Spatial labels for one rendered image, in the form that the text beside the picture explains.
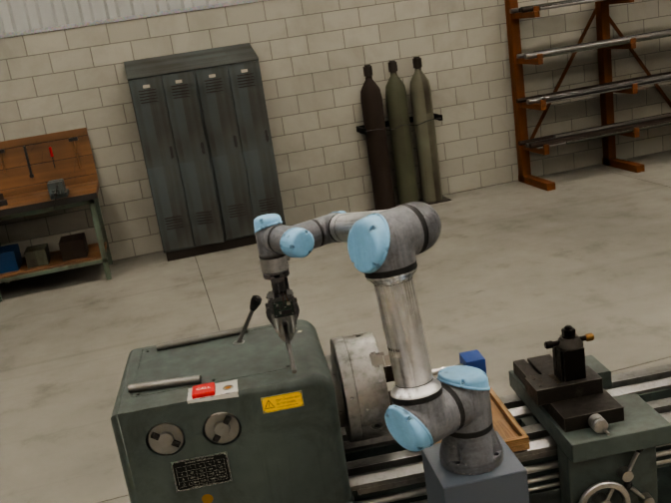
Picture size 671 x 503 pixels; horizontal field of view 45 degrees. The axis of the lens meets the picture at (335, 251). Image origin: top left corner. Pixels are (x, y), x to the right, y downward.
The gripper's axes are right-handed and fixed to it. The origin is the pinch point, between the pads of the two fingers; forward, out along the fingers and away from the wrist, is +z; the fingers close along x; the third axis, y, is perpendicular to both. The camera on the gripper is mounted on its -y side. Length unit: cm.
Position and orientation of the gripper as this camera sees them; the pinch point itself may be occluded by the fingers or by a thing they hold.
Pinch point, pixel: (287, 336)
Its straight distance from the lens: 229.6
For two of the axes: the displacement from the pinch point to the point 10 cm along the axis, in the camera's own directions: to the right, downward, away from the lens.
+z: 1.4, 9.5, 2.7
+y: 1.3, 2.5, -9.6
